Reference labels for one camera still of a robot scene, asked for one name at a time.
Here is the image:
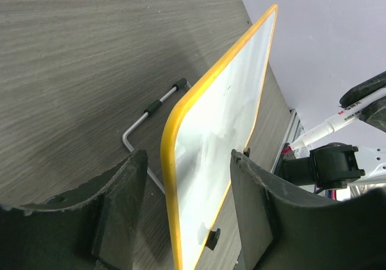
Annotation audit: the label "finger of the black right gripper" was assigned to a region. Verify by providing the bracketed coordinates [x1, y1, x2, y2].
[340, 71, 386, 107]
[360, 96, 386, 133]

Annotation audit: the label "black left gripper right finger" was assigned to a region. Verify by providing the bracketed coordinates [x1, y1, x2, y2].
[230, 151, 385, 269]

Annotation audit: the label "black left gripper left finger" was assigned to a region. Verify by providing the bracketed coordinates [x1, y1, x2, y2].
[1, 150, 148, 269]

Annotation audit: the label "yellow framed whiteboard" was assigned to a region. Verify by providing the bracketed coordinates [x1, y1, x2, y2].
[160, 5, 277, 269]

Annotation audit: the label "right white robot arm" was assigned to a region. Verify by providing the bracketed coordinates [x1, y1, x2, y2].
[274, 72, 385, 199]

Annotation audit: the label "black wire whiteboard stand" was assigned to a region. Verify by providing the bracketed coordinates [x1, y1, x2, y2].
[122, 78, 251, 252]

